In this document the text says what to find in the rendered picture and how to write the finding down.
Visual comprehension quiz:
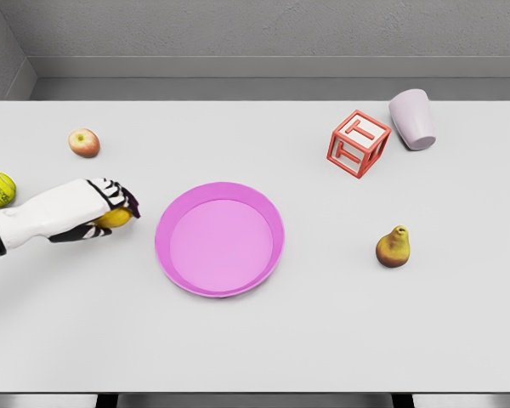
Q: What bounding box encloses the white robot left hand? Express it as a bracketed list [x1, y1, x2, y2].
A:
[32, 177, 142, 244]

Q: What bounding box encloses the yellow lemon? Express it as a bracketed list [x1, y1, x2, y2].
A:
[93, 207, 133, 230]

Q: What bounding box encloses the pink round plate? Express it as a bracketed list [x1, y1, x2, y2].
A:
[154, 181, 286, 299]

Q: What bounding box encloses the red yellow apple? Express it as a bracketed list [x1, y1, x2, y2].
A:
[68, 127, 101, 159]

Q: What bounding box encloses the red letter block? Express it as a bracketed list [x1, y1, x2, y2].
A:
[326, 109, 393, 180]

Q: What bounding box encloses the yellow brown pear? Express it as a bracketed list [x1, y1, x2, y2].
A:
[375, 224, 411, 269]

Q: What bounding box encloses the pale lilac cup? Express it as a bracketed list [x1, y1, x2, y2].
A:
[388, 88, 437, 151]

